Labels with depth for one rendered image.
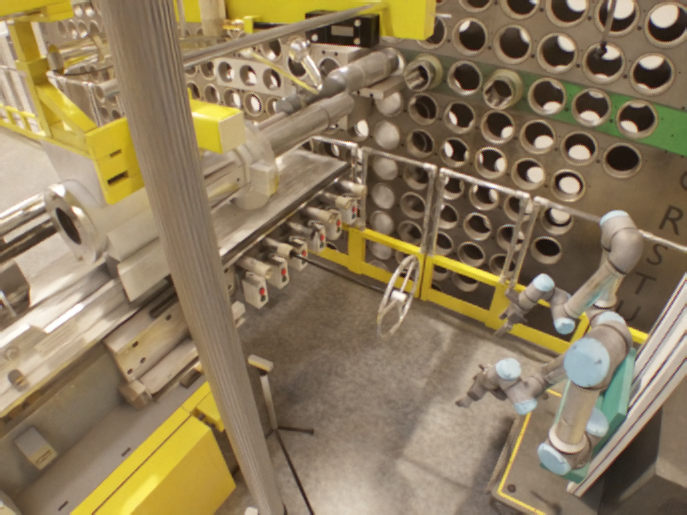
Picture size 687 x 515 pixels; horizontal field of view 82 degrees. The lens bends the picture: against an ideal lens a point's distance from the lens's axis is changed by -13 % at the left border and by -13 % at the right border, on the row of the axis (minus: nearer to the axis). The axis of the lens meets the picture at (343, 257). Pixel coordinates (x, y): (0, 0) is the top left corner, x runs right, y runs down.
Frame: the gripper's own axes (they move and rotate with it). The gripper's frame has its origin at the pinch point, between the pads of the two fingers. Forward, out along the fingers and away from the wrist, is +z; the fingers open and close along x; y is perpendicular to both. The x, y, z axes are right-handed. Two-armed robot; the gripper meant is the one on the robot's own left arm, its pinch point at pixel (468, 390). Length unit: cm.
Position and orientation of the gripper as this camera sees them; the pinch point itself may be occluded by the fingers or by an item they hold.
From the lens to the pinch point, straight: 182.1
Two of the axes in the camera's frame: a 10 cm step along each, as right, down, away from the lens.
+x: -6.4, 5.8, -5.1
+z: -2.3, 4.9, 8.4
